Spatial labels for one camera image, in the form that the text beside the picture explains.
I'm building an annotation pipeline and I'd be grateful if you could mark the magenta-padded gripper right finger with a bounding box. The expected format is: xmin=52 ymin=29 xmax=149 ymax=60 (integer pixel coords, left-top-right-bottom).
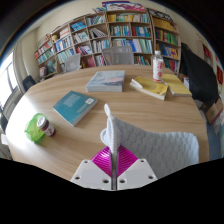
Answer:
xmin=115 ymin=144 xmax=159 ymax=191

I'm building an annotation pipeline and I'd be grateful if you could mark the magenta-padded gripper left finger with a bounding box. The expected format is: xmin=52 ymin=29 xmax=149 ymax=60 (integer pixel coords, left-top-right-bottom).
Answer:
xmin=70 ymin=145 xmax=115 ymax=191

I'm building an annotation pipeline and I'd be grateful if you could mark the white waffle-knit towel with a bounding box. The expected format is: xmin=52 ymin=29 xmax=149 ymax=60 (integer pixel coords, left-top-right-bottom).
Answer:
xmin=99 ymin=103 xmax=200 ymax=179

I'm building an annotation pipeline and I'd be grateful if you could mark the dark red jar, white lid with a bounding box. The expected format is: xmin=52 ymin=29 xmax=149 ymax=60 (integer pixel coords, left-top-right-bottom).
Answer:
xmin=36 ymin=115 xmax=57 ymax=138

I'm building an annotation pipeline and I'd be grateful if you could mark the teal paperback book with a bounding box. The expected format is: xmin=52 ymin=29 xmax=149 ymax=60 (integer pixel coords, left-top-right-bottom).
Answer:
xmin=52 ymin=90 xmax=99 ymax=127

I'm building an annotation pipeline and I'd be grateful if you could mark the green plastic bag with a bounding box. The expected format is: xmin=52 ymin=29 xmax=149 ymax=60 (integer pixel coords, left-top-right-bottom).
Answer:
xmin=24 ymin=112 xmax=48 ymax=144

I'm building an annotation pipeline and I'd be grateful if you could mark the open yellow and white book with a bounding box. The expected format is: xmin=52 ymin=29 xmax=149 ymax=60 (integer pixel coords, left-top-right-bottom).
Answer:
xmin=129 ymin=75 xmax=169 ymax=101

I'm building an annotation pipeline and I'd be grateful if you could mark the thick pale grey-blue book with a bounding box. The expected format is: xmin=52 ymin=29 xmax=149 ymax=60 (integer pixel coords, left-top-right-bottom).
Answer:
xmin=85 ymin=69 xmax=126 ymax=93

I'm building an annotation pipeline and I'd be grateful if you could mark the flat yellow book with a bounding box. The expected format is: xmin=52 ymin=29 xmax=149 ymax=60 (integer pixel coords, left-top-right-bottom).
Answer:
xmin=162 ymin=73 xmax=193 ymax=98

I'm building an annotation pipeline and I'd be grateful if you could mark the brown cardboard box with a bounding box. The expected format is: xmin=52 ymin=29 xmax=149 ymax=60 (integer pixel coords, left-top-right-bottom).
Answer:
xmin=204 ymin=98 xmax=224 ymax=125

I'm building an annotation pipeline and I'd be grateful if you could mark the clear bottle with red label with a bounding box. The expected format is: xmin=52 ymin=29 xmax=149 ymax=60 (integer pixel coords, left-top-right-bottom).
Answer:
xmin=152 ymin=50 xmax=165 ymax=83

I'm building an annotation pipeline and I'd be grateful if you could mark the black office chair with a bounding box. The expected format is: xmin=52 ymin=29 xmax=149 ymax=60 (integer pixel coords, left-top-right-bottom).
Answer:
xmin=22 ymin=75 xmax=37 ymax=93

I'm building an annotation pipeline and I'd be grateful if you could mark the white-backed chair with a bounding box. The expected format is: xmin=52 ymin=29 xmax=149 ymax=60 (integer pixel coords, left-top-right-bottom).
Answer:
xmin=63 ymin=53 xmax=82 ymax=73

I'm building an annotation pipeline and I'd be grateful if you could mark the black draped cloth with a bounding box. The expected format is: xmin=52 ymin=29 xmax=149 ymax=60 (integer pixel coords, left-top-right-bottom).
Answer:
xmin=179 ymin=42 xmax=221 ymax=104

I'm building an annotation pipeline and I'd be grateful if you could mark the grey mesh-back chair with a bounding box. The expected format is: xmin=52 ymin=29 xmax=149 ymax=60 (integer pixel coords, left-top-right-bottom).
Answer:
xmin=101 ymin=45 xmax=135 ymax=66

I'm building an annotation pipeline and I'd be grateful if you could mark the window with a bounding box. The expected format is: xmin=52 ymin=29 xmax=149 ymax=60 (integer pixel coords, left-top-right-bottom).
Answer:
xmin=0 ymin=51 xmax=20 ymax=108

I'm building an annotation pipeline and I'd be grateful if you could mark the wooden bookshelf full of books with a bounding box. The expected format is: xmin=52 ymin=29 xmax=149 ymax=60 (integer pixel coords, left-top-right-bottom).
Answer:
xmin=34 ymin=1 xmax=183 ymax=80

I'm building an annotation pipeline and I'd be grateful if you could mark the red wall poster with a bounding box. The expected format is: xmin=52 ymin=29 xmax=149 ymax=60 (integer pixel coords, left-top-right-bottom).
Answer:
xmin=216 ymin=64 xmax=224 ymax=85

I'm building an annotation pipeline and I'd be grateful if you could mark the small wall shelf with red items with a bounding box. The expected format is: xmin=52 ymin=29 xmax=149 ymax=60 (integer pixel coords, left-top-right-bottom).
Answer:
xmin=203 ymin=44 xmax=213 ymax=62

